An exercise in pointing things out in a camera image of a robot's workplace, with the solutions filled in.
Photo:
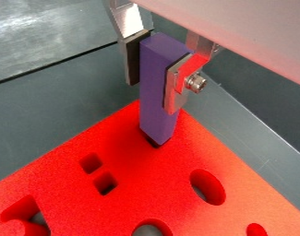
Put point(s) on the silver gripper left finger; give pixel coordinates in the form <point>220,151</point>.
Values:
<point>133,24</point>

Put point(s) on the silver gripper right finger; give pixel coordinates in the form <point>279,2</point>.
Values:
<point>183,75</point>

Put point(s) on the purple rectangular block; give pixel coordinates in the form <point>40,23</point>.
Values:
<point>160,52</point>

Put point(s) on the red foam shape board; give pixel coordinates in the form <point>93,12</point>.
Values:
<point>107,183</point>

